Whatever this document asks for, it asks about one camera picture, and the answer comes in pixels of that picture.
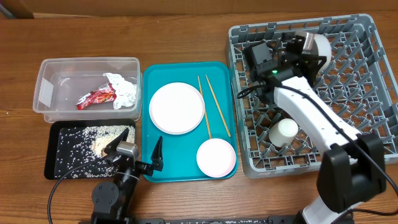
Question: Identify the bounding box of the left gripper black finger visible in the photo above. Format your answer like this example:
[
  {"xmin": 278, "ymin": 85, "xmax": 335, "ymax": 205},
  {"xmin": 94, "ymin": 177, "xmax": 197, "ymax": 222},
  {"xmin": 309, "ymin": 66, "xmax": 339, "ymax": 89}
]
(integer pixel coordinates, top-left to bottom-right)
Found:
[
  {"xmin": 104, "ymin": 128, "xmax": 129, "ymax": 154},
  {"xmin": 150, "ymin": 136, "xmax": 164, "ymax": 171}
]

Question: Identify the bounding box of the grey bowl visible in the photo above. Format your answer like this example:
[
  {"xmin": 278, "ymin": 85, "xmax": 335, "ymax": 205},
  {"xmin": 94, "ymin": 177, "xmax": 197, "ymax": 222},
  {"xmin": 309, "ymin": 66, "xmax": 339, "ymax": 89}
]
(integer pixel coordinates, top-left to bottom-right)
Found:
[{"xmin": 314, "ymin": 34, "xmax": 331, "ymax": 72}]

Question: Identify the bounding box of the white tissue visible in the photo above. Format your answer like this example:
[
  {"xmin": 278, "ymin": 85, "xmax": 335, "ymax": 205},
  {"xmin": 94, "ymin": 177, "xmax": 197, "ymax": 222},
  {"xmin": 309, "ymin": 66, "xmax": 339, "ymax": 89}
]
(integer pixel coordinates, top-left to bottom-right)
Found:
[{"xmin": 103, "ymin": 73, "xmax": 137, "ymax": 110}]

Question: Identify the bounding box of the white rice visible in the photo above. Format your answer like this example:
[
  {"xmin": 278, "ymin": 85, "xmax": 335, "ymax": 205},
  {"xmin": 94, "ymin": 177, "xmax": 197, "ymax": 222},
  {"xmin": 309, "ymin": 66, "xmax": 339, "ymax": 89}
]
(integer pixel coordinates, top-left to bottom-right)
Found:
[{"xmin": 53, "ymin": 125, "xmax": 135, "ymax": 179}]

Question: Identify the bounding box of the red snack wrapper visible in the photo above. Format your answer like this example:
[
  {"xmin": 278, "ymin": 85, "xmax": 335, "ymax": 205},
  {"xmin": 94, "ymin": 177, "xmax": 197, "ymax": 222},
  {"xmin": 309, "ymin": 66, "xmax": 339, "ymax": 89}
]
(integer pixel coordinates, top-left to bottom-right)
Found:
[{"xmin": 76, "ymin": 82, "xmax": 116, "ymax": 110}]

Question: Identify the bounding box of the large pink plate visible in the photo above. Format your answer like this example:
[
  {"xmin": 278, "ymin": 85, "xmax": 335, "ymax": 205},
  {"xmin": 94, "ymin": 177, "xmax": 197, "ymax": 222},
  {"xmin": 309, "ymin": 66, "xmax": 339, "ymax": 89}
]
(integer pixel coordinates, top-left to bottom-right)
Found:
[{"xmin": 149, "ymin": 82, "xmax": 204, "ymax": 135}]

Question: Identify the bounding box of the white cup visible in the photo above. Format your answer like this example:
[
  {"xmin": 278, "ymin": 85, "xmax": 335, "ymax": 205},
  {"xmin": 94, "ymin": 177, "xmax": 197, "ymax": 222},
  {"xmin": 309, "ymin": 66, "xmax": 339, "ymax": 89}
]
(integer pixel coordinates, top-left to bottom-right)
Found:
[{"xmin": 269, "ymin": 118, "xmax": 299, "ymax": 147}]

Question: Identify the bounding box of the wooden chopstick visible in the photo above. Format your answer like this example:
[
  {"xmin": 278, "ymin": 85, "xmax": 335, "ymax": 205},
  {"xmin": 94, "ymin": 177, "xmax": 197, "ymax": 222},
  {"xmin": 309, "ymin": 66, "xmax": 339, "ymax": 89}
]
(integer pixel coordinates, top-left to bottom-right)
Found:
[
  {"xmin": 205, "ymin": 75, "xmax": 231, "ymax": 137},
  {"xmin": 197, "ymin": 76, "xmax": 212, "ymax": 139}
]

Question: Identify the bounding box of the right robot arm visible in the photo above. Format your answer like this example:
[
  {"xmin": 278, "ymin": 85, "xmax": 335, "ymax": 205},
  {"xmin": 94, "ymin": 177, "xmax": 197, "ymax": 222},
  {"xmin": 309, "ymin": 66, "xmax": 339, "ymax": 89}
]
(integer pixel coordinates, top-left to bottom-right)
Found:
[{"xmin": 244, "ymin": 31, "xmax": 389, "ymax": 223}]

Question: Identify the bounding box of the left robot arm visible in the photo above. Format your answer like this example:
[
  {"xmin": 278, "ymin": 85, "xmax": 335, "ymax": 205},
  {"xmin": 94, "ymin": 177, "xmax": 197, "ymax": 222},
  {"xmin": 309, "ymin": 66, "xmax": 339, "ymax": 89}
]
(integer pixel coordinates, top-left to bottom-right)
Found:
[{"xmin": 90, "ymin": 128, "xmax": 164, "ymax": 223}]

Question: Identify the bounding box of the grey dishwasher rack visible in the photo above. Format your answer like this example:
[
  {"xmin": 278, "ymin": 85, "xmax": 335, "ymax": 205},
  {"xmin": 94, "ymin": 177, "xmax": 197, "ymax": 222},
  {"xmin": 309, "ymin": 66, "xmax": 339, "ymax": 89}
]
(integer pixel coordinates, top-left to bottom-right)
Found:
[{"xmin": 226, "ymin": 14, "xmax": 397, "ymax": 179}]

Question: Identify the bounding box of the black tray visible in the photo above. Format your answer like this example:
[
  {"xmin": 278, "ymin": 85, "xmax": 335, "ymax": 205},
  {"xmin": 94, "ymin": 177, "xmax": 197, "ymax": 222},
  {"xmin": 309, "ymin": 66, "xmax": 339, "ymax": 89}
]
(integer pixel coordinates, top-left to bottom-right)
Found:
[{"xmin": 44, "ymin": 119, "xmax": 136, "ymax": 180}]

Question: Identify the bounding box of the teal serving tray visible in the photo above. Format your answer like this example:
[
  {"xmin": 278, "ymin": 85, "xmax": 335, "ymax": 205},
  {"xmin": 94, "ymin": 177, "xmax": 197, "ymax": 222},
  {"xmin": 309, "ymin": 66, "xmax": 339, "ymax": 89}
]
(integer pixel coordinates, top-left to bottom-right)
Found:
[{"xmin": 141, "ymin": 62, "xmax": 237, "ymax": 183}]

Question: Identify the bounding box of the clear plastic bin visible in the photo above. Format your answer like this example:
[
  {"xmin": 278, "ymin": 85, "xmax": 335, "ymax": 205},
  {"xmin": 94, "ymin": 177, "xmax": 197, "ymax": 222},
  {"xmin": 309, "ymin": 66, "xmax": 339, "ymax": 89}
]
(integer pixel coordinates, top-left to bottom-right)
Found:
[{"xmin": 32, "ymin": 57, "xmax": 142, "ymax": 123}]

